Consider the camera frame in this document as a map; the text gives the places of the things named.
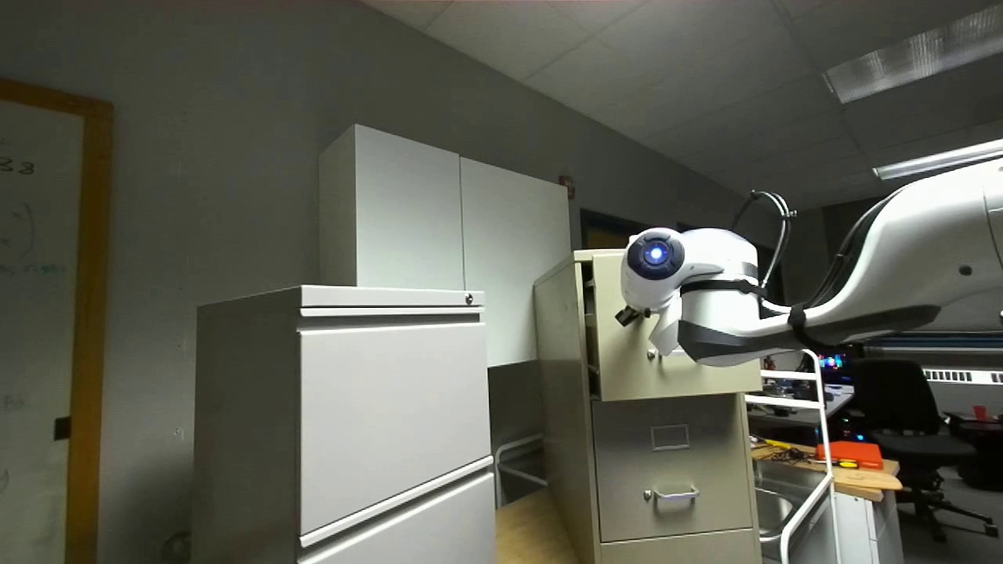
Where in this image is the beige plain-front cabinet drawer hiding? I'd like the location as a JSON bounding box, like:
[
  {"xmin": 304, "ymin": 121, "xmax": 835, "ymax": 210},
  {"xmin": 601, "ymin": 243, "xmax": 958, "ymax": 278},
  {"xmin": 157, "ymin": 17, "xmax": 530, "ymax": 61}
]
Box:
[{"xmin": 573, "ymin": 247, "xmax": 767, "ymax": 407}]

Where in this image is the beige vertical filing cabinet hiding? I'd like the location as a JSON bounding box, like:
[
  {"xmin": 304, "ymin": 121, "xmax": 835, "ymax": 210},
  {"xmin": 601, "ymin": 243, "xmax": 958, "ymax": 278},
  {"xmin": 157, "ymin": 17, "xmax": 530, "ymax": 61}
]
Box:
[{"xmin": 534, "ymin": 245, "xmax": 771, "ymax": 564}]

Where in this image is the grey lateral file cabinet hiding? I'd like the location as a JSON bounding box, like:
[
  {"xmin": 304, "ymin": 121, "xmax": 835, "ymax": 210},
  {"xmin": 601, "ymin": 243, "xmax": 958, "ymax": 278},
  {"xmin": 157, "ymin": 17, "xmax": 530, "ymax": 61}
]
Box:
[{"xmin": 190, "ymin": 285, "xmax": 501, "ymax": 564}]

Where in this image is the orange tool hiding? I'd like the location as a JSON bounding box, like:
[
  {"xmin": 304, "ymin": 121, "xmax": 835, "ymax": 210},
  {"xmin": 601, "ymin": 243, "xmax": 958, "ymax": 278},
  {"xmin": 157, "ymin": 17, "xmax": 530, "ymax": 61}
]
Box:
[{"xmin": 813, "ymin": 438, "xmax": 887, "ymax": 473}]

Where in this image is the black office chair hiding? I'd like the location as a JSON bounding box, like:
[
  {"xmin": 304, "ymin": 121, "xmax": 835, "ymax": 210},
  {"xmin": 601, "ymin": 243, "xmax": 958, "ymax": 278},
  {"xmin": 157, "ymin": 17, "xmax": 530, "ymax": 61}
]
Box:
[{"xmin": 849, "ymin": 357, "xmax": 1003, "ymax": 546}]

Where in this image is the narrow bright ceiling light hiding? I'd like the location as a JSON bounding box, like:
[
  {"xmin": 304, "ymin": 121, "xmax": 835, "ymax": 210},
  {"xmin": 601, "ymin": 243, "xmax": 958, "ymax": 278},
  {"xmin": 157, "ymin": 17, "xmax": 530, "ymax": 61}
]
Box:
[{"xmin": 869, "ymin": 134, "xmax": 1003, "ymax": 185}]

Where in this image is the wide ceiling light panel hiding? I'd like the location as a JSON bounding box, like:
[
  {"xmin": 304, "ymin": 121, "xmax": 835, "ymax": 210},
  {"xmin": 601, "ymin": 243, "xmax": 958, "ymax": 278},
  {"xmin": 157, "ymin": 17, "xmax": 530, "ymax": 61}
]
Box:
[{"xmin": 821, "ymin": 2, "xmax": 1003, "ymax": 107}]

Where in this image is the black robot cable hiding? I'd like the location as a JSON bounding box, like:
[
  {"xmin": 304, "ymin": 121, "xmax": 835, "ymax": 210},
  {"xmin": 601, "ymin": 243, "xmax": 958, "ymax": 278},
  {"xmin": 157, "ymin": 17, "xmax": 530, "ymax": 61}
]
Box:
[{"xmin": 726, "ymin": 187, "xmax": 800, "ymax": 308}]

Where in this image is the beige drawer with metal handle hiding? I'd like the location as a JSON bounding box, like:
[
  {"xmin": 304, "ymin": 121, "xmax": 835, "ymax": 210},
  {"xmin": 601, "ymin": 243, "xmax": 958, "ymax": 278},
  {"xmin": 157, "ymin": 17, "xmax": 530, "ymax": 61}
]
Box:
[{"xmin": 588, "ymin": 388, "xmax": 761, "ymax": 546}]

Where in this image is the white wall cabinet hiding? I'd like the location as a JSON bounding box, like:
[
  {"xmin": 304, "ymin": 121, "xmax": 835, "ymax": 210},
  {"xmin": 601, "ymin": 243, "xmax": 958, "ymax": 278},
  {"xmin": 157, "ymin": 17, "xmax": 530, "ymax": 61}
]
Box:
[{"xmin": 317, "ymin": 121, "xmax": 578, "ymax": 369}]

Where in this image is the white metal tube frame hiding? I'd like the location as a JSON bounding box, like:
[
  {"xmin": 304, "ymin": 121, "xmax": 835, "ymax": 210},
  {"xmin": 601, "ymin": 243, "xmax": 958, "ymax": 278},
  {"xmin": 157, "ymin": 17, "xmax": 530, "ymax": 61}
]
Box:
[{"xmin": 743, "ymin": 346, "xmax": 841, "ymax": 564}]

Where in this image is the whiteboard with wooden frame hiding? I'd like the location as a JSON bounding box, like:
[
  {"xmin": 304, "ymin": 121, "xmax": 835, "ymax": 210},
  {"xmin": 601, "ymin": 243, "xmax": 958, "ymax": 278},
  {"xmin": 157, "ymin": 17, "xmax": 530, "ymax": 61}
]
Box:
[{"xmin": 0, "ymin": 76, "xmax": 116, "ymax": 564}]

